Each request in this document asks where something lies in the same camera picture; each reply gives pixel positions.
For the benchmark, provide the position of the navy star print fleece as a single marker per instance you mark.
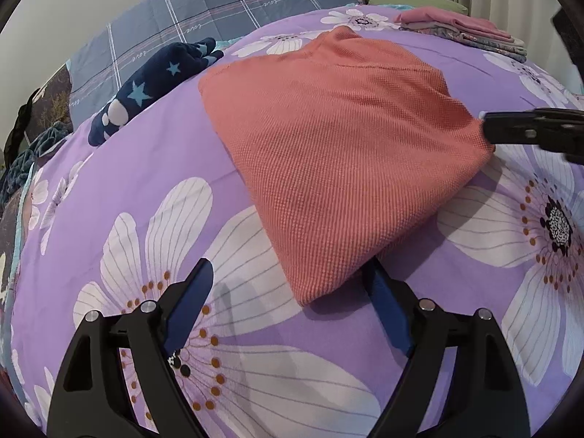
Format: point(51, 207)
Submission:
point(150, 82)

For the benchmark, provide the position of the dark blurred object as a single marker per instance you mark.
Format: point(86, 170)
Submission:
point(570, 36)

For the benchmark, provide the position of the purple floral bedsheet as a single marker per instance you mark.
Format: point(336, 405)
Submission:
point(273, 365)

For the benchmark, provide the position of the stack of folded clothes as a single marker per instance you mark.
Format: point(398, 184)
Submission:
point(492, 45)

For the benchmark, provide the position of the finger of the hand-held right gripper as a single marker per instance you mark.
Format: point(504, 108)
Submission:
point(515, 136)
point(534, 115)

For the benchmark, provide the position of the brown patterned blanket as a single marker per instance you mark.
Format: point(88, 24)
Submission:
point(57, 100)

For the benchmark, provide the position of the folded pink cloth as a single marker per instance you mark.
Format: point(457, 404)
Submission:
point(456, 22)

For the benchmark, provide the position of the blue plaid pillow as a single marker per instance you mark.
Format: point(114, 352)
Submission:
point(191, 9)

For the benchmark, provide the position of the coral knit sweater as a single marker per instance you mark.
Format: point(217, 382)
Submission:
point(337, 146)

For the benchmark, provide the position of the black cloth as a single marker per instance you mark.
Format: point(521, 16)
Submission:
point(18, 123)

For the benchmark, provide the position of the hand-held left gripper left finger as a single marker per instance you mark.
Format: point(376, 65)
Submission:
point(191, 303)

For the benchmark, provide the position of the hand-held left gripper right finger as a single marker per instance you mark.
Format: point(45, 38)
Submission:
point(388, 310)

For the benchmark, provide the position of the dark blue crumpled cloth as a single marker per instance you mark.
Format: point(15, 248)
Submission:
point(23, 164)

